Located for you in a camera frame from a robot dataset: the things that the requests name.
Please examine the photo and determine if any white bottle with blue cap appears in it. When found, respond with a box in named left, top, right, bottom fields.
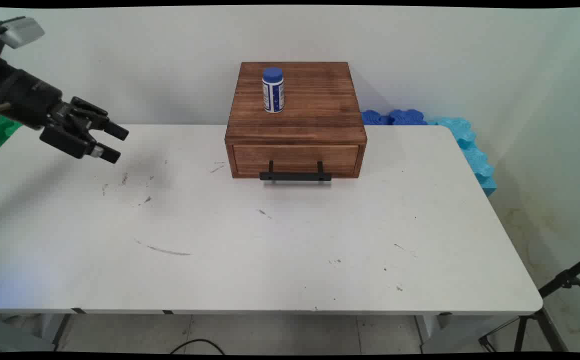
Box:
left=262, top=67, right=285, bottom=114

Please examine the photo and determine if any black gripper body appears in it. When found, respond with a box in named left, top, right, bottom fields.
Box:
left=0, top=48, right=65, bottom=132

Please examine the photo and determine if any green foam mat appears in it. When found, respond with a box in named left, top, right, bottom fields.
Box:
left=0, top=114, right=23, bottom=149

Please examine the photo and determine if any cyan foam mat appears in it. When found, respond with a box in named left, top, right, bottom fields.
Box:
left=427, top=117, right=498, bottom=197

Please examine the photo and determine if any white table leg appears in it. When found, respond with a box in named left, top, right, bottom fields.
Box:
left=414, top=314, right=443, bottom=354

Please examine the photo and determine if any brown wooden drawer cabinet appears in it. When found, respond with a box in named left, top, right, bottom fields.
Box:
left=225, top=61, right=368, bottom=180

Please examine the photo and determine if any black floor cable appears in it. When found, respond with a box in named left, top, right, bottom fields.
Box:
left=170, top=338, right=226, bottom=355

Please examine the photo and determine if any black camera tripod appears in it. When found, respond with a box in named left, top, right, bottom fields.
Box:
left=478, top=252, right=580, bottom=354

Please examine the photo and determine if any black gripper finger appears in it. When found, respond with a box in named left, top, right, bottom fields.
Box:
left=64, top=96, right=130, bottom=142
left=39, top=124, right=121, bottom=165

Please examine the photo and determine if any wooden drawer with black handle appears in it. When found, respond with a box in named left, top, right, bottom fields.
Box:
left=233, top=144, right=360, bottom=182

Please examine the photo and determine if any dark metal table leg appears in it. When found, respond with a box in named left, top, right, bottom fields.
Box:
left=52, top=313, right=74, bottom=351

